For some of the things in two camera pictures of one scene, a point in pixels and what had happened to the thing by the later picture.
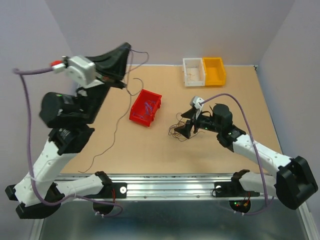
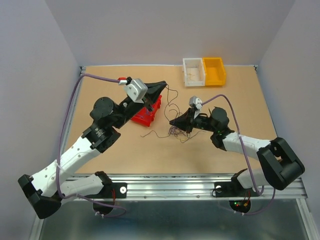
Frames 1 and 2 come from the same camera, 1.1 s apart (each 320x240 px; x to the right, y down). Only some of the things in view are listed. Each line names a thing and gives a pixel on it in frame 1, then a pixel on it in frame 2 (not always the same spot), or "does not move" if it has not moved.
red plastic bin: x=143 y=110 does not move
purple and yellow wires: x=173 y=132 does not move
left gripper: x=113 y=65 to x=154 y=89
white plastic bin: x=194 y=74 does not move
